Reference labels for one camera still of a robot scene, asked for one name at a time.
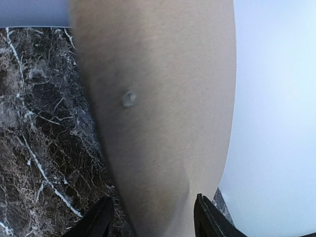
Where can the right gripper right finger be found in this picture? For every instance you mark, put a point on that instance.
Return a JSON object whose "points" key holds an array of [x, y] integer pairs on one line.
{"points": [[210, 222]]}

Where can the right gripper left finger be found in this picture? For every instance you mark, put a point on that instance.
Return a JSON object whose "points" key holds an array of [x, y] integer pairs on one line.
{"points": [[98, 221]]}

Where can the brown cardboard backing board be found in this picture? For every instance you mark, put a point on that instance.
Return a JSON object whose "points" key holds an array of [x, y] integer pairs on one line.
{"points": [[160, 78]]}

